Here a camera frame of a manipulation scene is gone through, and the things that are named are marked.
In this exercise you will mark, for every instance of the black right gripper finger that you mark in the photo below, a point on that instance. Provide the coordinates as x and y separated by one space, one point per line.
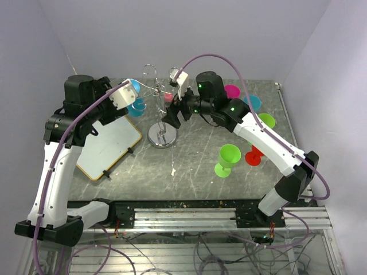
171 116
185 110

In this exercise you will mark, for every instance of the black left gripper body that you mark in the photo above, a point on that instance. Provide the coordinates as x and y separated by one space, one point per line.
109 112

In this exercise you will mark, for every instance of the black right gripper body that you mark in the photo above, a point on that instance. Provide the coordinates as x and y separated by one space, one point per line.
194 101

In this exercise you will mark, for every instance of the blue plastic wine glass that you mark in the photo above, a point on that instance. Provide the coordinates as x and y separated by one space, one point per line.
138 107

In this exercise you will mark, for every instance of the light green wine glass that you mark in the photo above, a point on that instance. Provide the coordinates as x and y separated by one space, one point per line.
228 157

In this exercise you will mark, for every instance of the red plastic wine glass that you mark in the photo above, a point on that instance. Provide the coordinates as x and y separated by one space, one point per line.
253 157

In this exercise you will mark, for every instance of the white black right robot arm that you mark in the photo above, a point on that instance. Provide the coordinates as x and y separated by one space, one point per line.
297 167

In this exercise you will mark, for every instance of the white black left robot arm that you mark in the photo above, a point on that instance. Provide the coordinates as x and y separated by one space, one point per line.
87 100

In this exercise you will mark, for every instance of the pink plastic wine glass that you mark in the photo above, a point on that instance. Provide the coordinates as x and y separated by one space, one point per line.
232 91

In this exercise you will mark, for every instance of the teal plastic wine glass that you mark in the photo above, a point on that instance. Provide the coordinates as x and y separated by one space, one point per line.
255 102

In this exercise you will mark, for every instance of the green plastic wine glass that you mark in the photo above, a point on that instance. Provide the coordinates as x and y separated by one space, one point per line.
268 119

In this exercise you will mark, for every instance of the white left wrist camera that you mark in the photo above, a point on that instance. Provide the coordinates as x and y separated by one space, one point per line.
124 96

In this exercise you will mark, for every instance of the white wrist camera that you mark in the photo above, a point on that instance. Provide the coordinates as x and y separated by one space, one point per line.
124 96
180 80

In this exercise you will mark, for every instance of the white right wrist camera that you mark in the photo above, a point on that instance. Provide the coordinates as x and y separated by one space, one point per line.
180 80

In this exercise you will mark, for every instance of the white board yellow frame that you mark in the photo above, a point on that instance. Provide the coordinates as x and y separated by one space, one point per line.
102 151

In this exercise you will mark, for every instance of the aluminium rail frame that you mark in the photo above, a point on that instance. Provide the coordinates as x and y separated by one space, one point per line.
211 237

